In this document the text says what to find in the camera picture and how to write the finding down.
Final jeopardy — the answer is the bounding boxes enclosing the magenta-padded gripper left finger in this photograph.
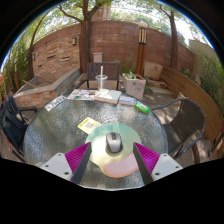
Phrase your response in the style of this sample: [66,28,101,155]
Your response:
[39,141,93,185]

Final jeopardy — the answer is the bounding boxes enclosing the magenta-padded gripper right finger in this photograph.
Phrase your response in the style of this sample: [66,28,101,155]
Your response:
[132,142,184,185]

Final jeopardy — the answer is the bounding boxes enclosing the black and grey computer mouse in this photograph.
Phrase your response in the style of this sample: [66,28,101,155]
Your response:
[105,131,124,154]

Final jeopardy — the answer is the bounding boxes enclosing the green mouse pad, pink rest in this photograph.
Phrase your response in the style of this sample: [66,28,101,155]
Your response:
[85,122,143,179]

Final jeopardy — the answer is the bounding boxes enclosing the yellow card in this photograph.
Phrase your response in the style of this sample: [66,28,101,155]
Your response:
[77,117,102,135]

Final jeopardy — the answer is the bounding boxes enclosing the small green box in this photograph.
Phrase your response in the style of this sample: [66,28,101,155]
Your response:
[134,101,151,115]

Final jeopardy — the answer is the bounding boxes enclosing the dark wicker chair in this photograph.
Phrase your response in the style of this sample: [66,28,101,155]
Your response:
[151,97,206,160]

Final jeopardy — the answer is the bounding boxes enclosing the white patterned paper strip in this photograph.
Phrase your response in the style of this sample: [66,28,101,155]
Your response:
[44,95,68,112]

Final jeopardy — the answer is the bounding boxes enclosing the small light blue booklet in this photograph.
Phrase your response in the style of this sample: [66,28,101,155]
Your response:
[118,95,138,107]

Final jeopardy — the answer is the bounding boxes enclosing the colourful open magazine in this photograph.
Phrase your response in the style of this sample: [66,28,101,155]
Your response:
[66,88,101,102]

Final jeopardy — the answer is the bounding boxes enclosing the white book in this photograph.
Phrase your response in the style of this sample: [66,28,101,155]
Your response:
[94,88,123,105]

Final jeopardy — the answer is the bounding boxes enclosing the black metal chair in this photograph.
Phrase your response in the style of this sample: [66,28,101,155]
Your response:
[0,94,38,158]

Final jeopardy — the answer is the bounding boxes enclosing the white square planter with plant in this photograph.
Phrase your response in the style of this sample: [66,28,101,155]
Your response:
[121,70,147,101]

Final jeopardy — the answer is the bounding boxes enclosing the stone raised bed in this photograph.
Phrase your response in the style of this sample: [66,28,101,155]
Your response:
[13,67,82,108]

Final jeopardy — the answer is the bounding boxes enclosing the curved wooden bench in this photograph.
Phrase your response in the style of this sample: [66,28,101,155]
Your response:
[159,65,224,148]

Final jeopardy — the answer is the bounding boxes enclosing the clear plastic cup with straw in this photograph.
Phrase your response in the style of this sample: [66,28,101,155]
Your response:
[95,65,109,91]

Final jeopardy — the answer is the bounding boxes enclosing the beige stone block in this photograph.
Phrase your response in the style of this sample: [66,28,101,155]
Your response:
[143,61,164,80]

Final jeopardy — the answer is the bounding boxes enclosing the dark wooden slatted chair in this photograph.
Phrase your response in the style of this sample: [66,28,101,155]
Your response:
[74,61,121,91]

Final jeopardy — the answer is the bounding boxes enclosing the thick forked tree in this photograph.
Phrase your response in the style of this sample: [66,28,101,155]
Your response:
[58,0,111,74]

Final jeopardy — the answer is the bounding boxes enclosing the slim tree trunk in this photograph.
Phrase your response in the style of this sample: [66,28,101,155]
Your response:
[156,3,179,71]

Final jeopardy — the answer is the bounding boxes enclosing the wooden garden lamp post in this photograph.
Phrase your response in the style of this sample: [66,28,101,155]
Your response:
[134,21,149,78]

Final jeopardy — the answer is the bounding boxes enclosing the grey wall box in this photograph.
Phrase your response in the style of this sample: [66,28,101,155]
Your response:
[92,52,104,64]

